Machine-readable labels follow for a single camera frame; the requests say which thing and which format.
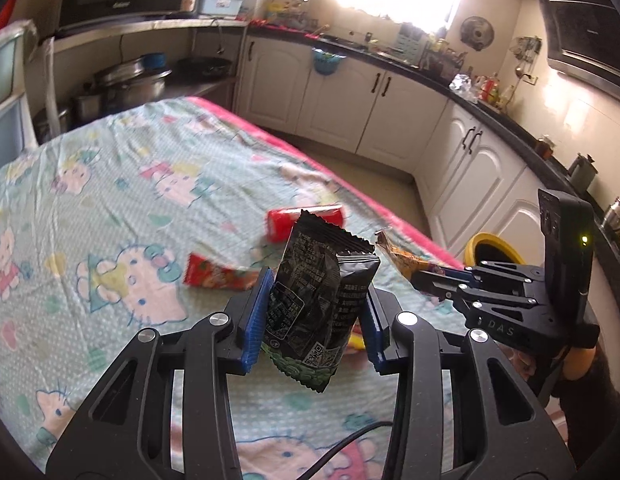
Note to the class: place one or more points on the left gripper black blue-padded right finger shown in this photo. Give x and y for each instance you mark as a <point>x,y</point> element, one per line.
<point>461,410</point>

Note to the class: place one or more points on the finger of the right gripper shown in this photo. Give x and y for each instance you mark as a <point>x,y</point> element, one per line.
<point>497,273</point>
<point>468,296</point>

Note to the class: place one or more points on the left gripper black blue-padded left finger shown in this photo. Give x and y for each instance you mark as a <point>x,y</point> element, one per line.
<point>161,409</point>

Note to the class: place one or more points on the orange snack wrapper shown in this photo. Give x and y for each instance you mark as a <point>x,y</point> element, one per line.
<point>406,262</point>

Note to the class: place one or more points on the black snack bag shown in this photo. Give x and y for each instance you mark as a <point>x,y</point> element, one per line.
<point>320,289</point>

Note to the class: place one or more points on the red candy wrapper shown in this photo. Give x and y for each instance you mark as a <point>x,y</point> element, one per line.
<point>205,273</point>

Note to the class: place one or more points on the red cylindrical package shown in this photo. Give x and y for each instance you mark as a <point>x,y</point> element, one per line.
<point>279,222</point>

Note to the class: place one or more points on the yellow rimmed trash bin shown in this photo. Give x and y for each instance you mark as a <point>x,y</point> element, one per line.
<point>489,247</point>

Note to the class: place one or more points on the white kitchen cabinets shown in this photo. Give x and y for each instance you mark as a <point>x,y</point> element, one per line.
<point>472,173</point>

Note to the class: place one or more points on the person's right hand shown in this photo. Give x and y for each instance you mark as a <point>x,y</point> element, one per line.
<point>524,364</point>

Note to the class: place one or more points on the pink fleece blanket edge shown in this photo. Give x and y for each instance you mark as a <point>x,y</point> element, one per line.
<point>315,159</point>

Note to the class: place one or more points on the steel kettle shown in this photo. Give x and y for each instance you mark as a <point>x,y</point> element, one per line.
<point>611,220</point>

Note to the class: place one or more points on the grey kettle jug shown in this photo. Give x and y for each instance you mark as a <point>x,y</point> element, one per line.
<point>582,172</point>

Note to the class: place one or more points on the cartoon print blue tablecloth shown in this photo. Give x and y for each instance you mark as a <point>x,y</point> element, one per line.
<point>96,228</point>

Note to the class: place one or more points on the blue hanging basket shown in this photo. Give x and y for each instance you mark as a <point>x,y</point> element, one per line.
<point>326,63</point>

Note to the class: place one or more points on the black range hood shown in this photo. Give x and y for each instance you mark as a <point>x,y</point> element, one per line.
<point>583,41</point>

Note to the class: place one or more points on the black frying pan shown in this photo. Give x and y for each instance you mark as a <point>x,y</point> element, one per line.
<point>204,68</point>

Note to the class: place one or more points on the steel pot on shelf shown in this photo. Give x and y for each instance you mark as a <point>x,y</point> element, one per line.
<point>130,84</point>

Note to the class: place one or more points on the blue plastic storage box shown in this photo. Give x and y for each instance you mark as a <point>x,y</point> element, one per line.
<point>219,8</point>

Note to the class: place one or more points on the round wall fan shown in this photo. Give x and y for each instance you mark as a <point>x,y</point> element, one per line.
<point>477,33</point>

